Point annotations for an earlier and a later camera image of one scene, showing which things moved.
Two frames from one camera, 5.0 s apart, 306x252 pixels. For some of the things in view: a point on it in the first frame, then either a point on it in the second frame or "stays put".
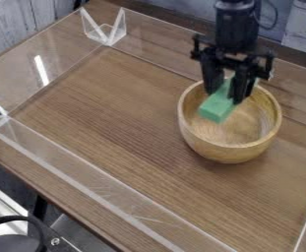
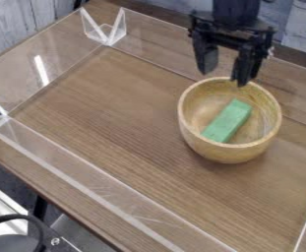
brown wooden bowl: [248, 134] stays put
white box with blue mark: [302, 29] stays put
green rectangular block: [218, 103] to [227, 121]
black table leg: [40, 208] stays put
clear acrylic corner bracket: [104, 32] stays put
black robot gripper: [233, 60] to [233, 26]
